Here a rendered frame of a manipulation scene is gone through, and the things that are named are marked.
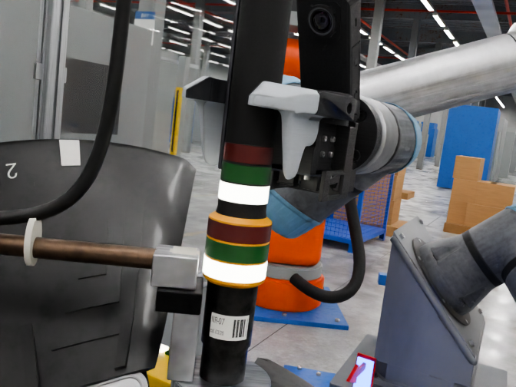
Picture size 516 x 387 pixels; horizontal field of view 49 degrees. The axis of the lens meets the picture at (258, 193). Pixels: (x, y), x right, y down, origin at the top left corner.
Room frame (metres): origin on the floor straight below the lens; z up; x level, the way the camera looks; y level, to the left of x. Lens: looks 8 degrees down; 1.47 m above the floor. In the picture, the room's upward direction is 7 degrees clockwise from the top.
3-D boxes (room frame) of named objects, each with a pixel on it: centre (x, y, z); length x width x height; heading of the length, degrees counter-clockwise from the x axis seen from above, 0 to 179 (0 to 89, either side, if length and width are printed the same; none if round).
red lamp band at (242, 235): (0.38, 0.01, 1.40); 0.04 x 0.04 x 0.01
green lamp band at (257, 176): (0.38, 0.01, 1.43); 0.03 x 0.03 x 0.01
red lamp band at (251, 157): (0.38, 0.01, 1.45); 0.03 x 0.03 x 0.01
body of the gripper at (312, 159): (0.48, -0.04, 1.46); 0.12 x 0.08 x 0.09; 151
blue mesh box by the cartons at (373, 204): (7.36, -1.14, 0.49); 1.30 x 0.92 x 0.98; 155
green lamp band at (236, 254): (0.38, 0.01, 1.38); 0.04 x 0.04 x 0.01
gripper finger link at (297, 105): (0.37, -0.02, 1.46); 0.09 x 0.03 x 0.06; 161
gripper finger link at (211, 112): (0.40, 0.03, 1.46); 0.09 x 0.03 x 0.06; 141
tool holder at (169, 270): (0.38, 0.02, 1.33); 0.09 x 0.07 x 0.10; 96
